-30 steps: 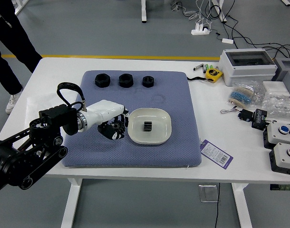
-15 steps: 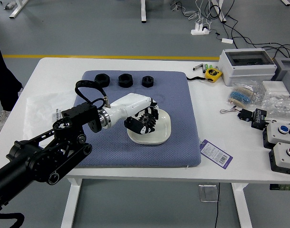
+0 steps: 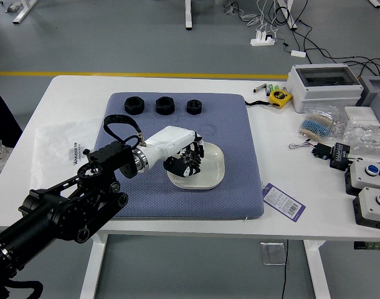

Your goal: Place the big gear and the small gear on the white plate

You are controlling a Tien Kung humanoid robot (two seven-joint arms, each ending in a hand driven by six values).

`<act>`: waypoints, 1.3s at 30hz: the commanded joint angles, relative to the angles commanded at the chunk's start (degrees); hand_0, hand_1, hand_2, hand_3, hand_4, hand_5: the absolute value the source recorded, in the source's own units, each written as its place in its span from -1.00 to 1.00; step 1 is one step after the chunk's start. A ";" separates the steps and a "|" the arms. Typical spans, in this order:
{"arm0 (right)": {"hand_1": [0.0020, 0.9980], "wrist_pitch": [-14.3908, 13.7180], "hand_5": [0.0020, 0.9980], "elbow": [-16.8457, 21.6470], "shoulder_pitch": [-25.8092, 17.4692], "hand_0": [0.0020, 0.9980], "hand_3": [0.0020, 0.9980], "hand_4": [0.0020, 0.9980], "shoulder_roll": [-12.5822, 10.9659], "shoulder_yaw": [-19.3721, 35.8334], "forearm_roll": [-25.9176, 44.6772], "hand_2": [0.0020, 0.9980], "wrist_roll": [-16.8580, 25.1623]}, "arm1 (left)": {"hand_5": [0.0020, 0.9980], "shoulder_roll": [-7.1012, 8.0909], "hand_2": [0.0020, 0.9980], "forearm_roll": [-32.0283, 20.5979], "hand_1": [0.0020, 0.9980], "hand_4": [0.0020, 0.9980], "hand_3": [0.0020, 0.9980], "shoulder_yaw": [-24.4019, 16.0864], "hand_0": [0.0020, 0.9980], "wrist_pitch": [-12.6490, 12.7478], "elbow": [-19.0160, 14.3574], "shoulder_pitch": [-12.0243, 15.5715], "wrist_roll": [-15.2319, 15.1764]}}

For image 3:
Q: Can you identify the white black-fingered left robot hand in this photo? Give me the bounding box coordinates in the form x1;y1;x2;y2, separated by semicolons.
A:
143;125;206;179

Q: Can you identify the big black gear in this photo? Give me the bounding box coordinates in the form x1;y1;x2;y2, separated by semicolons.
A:
178;148;202;175

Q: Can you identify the big black hex nut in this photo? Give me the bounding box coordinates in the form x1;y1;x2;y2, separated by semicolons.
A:
154;96;176;116
123;96;145;116

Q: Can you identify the small black nut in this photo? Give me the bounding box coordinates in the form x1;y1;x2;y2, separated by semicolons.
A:
186;99;202;116

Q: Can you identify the blue yellow push-button box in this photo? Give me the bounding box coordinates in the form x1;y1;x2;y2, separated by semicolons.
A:
344;160;380;196

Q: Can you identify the red push-button box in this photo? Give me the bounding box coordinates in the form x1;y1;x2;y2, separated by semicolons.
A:
352;186;380;230

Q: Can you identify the white square dish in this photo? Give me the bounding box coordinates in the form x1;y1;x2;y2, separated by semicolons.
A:
166;141;226;191

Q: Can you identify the blue-grey cushion mat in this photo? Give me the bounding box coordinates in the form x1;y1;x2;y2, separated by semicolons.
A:
93;92;265;221

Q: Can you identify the yellow tape measure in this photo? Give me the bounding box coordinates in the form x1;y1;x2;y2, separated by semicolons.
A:
244;89;293;108

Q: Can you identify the white background table leg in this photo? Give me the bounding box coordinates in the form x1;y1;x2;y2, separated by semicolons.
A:
277;0;298;31
184;0;196;31
12;0;39;24

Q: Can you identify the purple label tag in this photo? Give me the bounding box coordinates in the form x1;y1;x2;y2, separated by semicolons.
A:
261;182;306;222

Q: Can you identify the white power strip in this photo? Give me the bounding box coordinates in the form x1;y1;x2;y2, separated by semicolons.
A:
250;31;277;47

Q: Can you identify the blue resistor strip bundle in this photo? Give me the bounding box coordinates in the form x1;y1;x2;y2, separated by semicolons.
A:
298;112;334;139

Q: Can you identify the clear plastic holder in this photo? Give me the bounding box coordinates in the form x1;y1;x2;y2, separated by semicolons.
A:
260;242;287;266

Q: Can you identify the clear bag of parts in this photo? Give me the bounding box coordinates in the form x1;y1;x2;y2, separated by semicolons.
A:
303;104;348;138

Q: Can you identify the person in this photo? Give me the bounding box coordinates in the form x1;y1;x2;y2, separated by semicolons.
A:
0;80;24;175

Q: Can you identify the black power module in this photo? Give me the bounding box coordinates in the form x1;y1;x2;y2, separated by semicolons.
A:
329;142;353;171

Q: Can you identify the clear bubble wrap bag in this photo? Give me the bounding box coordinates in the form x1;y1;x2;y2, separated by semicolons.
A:
342;120;380;159

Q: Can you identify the black table control panel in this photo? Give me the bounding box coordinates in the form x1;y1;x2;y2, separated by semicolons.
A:
353;241;380;250

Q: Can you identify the black servo with wires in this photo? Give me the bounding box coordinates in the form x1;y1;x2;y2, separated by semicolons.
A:
288;140;333;160

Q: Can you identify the white floor cable bundle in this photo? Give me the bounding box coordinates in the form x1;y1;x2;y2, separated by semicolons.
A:
239;0;280;37

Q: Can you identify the grey electrical enclosure box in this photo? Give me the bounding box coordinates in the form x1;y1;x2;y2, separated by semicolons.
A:
285;63;364;113

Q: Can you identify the black cable under table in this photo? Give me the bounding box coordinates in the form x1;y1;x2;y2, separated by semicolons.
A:
281;239;290;299

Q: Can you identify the black floor cable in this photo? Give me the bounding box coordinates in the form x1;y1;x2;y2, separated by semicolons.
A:
272;0;380;78

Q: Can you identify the black robot body cable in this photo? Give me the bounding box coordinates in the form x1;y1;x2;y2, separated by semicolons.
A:
0;279;43;299

